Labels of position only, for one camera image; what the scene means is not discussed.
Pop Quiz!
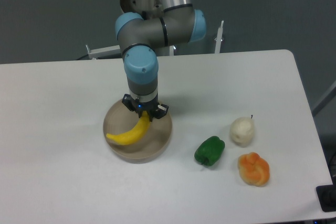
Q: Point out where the black device at table edge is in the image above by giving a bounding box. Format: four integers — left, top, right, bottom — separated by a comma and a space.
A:
316, 185, 335, 212

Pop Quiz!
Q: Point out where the white metal frame bracket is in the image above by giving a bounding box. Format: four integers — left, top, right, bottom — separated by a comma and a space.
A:
86, 45, 122, 59

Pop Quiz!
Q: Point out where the grey diagonal table leg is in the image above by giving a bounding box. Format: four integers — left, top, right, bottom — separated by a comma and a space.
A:
311, 81, 336, 117

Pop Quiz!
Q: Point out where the orange toy bread roll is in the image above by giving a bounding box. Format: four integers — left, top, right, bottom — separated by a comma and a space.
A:
237, 152, 270, 187

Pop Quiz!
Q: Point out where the beige round plate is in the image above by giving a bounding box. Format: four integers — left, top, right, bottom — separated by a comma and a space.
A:
103, 100, 172, 164

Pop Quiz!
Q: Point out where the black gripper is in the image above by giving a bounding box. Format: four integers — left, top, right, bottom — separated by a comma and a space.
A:
122, 94, 169, 122

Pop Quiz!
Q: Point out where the white upright frame post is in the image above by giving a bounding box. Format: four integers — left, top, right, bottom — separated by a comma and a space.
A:
214, 20, 224, 54

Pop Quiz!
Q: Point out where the green toy bell pepper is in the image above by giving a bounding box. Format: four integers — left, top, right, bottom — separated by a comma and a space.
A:
194, 136, 225, 167

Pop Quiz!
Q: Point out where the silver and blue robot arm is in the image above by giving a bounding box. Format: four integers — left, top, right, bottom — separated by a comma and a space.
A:
115, 0, 206, 120

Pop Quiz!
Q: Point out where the yellow toy banana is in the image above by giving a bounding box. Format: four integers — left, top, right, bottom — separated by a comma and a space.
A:
106, 111, 151, 145

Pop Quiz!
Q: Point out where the white toy garlic bulb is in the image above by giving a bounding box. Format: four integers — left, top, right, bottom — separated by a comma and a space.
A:
229, 116, 255, 147

